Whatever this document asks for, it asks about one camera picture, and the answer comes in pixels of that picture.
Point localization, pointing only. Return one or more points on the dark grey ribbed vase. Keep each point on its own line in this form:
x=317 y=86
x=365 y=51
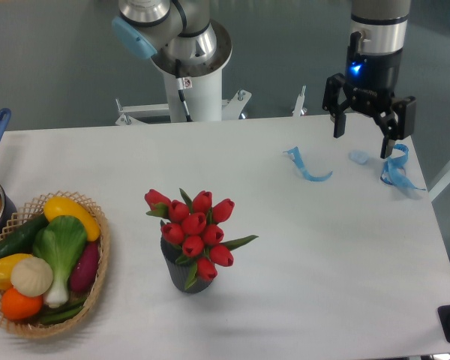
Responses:
x=179 y=273

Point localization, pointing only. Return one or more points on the purple sweet potato toy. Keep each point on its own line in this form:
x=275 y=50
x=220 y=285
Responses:
x=84 y=273

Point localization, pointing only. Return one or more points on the woven wicker basket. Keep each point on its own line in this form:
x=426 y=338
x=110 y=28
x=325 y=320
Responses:
x=34 y=328

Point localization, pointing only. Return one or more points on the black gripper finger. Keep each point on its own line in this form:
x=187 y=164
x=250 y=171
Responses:
x=336 y=99
x=396 y=119

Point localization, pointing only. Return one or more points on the light blue bottle cap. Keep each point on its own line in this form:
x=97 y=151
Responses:
x=359 y=157

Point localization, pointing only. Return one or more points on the yellow bell pepper toy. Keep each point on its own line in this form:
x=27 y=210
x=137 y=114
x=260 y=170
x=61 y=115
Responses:
x=6 y=267

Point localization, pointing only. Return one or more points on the orange fruit toy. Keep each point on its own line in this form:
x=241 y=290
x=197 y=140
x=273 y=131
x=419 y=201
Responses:
x=16 y=306

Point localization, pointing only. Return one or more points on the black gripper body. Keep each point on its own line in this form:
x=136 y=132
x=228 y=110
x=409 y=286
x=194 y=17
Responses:
x=369 y=83

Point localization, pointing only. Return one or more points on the green bok choy toy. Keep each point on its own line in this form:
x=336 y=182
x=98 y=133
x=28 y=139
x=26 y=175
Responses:
x=60 y=244

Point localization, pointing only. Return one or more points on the dark green cucumber toy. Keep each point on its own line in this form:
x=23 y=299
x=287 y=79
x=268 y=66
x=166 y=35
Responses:
x=20 y=241

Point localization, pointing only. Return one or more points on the red tulip bouquet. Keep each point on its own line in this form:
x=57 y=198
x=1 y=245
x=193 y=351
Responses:
x=192 y=225

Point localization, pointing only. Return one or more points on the green bean pods toy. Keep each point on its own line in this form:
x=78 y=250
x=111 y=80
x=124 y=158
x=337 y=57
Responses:
x=61 y=314

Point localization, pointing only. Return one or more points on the blue ribbon strip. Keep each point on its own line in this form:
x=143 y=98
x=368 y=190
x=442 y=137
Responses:
x=295 y=156

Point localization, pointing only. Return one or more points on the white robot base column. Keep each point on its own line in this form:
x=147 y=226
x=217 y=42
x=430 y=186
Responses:
x=186 y=45

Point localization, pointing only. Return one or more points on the blue tangled ribbon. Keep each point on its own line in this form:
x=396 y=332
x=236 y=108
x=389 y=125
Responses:
x=394 y=172

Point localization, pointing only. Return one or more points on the white steamed bun toy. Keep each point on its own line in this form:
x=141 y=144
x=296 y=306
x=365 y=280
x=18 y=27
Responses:
x=31 y=276

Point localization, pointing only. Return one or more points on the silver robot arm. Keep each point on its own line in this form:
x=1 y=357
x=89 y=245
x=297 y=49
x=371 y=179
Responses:
x=378 y=27

